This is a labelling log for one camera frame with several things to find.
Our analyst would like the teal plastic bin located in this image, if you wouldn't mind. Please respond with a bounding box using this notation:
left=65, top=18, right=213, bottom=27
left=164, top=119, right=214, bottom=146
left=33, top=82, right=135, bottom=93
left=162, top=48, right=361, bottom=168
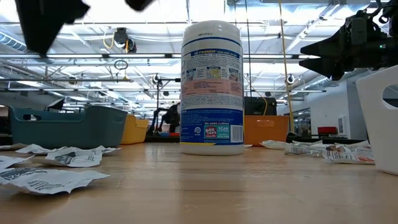
left=8, top=105, right=128, bottom=149

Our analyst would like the black stand pole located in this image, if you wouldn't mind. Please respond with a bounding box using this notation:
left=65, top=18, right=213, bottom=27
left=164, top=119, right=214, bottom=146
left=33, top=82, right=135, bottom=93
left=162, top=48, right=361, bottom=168
left=151, top=73, right=182, bottom=135

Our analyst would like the red box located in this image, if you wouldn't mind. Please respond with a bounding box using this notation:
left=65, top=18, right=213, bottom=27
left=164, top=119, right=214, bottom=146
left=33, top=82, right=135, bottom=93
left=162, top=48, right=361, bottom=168
left=317, top=126, right=339, bottom=135

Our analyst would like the white alcohol prep pad packet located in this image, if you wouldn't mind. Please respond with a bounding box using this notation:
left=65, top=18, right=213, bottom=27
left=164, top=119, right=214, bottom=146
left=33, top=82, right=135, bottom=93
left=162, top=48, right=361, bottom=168
left=37, top=146, right=103, bottom=168
left=15, top=142, right=68, bottom=156
left=0, top=166, right=110, bottom=195
left=0, top=142, right=29, bottom=152
left=93, top=144, right=123, bottom=156
left=0, top=154, right=35, bottom=170

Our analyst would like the black ceiling-mounted camera rig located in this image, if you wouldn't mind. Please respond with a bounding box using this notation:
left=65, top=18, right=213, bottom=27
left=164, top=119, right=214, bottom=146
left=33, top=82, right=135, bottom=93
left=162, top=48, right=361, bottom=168
left=112, top=27, right=137, bottom=54

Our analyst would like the white plastic bin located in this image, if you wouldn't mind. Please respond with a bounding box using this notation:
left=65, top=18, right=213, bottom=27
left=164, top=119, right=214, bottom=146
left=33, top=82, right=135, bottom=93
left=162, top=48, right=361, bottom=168
left=355, top=64, right=398, bottom=175

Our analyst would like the orange plastic bin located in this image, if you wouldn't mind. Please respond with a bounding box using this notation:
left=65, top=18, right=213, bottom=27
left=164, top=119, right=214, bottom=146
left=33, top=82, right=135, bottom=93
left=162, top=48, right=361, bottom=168
left=244, top=114, right=290, bottom=147

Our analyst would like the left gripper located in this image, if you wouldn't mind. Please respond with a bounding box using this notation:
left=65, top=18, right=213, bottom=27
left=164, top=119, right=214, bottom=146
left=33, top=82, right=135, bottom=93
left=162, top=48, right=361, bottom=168
left=14, top=0, right=91, bottom=55

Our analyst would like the person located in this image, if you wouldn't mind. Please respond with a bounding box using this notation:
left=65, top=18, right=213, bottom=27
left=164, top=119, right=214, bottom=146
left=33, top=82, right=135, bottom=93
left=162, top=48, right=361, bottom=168
left=161, top=102, right=182, bottom=134

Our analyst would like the black hanging cable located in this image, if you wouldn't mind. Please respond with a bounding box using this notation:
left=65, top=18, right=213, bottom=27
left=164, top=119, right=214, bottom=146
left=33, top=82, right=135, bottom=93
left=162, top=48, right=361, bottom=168
left=244, top=0, right=254, bottom=98

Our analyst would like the yellow hanging cable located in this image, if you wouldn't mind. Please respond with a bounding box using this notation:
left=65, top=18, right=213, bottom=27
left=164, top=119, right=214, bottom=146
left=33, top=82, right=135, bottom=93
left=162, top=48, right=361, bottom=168
left=278, top=0, right=295, bottom=132

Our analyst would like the thin yellow cable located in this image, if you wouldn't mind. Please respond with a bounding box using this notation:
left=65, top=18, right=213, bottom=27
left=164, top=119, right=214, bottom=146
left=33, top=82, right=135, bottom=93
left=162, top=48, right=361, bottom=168
left=245, top=74, right=269, bottom=116

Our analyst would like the black equipment box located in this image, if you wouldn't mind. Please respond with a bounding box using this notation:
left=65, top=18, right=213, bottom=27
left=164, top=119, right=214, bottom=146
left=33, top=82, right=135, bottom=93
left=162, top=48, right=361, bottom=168
left=244, top=96, right=277, bottom=116

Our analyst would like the yellow plastic bin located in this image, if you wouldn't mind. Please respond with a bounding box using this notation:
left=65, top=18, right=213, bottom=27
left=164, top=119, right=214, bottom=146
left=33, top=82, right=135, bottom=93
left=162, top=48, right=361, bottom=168
left=120, top=114, right=149, bottom=146

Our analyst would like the plain white bandage wrapper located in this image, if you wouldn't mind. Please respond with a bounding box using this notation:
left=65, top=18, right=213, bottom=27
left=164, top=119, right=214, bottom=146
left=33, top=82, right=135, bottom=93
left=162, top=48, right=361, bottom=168
left=292, top=139, right=327, bottom=147

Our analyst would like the white wall panel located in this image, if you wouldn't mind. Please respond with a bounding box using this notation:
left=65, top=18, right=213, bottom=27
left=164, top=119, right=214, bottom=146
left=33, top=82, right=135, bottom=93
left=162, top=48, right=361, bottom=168
left=338, top=114, right=347, bottom=135

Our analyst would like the white disinfecting wipes canister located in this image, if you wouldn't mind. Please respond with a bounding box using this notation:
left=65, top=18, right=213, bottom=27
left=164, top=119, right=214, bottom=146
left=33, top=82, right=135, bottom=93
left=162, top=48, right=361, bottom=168
left=179, top=20, right=245, bottom=156

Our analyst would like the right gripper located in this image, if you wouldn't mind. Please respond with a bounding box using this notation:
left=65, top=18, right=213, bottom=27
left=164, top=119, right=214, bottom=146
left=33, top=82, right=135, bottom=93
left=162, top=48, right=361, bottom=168
left=298, top=24, right=398, bottom=81

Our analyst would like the black distant table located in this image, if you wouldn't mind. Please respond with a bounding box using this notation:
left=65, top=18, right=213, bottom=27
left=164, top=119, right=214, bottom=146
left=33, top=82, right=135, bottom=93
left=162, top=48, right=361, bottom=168
left=285, top=132, right=368, bottom=144

